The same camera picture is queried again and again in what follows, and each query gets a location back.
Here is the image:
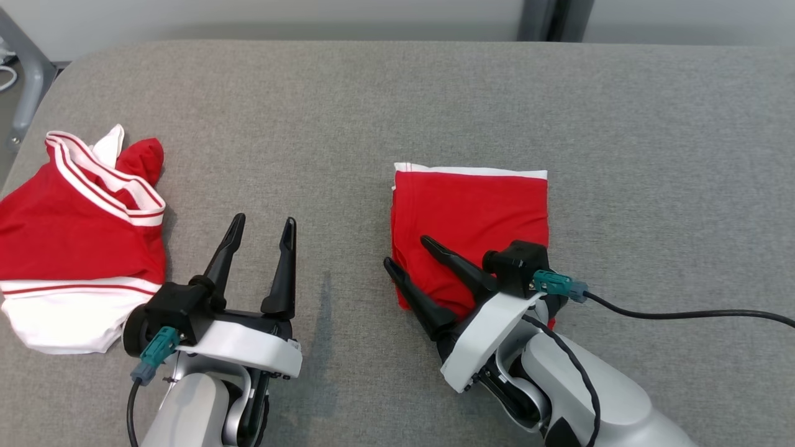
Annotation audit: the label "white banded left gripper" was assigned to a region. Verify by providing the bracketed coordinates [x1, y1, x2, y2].
[176, 213, 304, 379]

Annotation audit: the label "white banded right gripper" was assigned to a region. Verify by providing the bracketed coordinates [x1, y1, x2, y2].
[383, 235, 545, 394]

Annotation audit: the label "red shorts with white waistband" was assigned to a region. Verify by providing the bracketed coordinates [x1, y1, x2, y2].
[390, 163, 556, 330]

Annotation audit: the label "red shirt with white trim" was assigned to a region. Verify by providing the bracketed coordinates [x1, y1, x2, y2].
[0, 124, 169, 355]

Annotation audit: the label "grey curved partition leg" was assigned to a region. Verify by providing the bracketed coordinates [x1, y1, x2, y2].
[0, 6, 58, 153]

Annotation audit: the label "teal right camera connector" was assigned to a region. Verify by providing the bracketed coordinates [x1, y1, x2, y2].
[532, 269, 588, 304]

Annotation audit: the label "teal camera connector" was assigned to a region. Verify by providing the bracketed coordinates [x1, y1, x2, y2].
[130, 327, 181, 387]
[532, 269, 588, 304]

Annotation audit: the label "teal left camera connector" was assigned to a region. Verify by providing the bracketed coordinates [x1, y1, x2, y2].
[130, 327, 181, 387]

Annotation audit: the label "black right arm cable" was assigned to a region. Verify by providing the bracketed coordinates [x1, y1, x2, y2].
[520, 314, 602, 447]

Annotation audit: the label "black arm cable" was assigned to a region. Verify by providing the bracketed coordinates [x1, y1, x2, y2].
[127, 379, 142, 447]
[520, 314, 602, 447]

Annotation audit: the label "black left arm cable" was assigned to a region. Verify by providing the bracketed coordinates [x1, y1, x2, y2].
[127, 379, 142, 447]

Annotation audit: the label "black right camera cable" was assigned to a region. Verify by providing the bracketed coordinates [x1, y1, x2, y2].
[584, 292, 795, 328]

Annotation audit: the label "grey double partition post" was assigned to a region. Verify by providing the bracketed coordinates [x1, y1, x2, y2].
[517, 0, 596, 43]

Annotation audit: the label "white floor cables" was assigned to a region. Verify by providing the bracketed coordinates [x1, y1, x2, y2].
[0, 37, 19, 94]

